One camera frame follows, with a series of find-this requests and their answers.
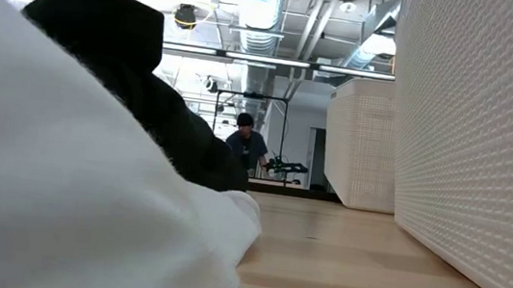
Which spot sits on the black garment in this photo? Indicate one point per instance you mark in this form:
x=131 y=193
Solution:
x=105 y=25

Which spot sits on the round ceiling sensor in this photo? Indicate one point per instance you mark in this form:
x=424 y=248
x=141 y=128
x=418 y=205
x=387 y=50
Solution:
x=348 y=4

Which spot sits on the black dome camera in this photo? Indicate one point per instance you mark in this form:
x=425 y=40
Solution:
x=211 y=84

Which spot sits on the white perforated plastic bin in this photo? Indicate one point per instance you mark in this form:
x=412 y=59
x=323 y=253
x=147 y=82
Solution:
x=479 y=140
x=363 y=146

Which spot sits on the long ceiling light strip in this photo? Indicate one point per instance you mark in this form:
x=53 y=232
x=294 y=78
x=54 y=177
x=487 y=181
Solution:
x=266 y=59

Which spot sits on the silver spiral ventilation duct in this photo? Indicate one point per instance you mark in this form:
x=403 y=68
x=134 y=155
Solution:
x=259 y=8

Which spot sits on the person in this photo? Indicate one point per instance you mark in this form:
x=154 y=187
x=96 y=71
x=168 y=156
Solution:
x=246 y=145

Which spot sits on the white cloth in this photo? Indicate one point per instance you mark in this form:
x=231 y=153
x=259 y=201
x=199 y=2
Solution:
x=62 y=190

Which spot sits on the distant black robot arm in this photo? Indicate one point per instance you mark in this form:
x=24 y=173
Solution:
x=285 y=166

